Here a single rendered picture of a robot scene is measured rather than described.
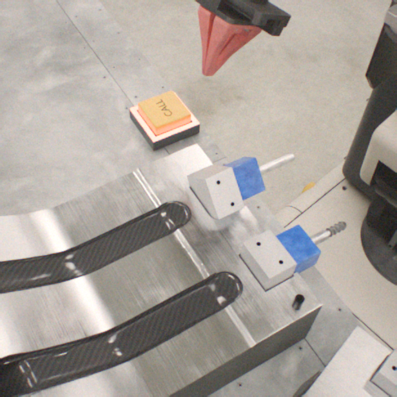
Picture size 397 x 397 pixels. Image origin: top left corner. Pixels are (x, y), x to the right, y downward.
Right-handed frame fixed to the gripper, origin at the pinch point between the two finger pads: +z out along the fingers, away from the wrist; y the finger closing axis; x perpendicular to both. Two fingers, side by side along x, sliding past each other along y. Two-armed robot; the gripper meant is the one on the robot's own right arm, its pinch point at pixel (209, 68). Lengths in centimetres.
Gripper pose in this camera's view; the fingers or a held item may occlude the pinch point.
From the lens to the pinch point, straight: 64.0
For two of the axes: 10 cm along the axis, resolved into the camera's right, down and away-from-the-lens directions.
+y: 6.8, 6.0, -4.2
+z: -3.7, 7.7, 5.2
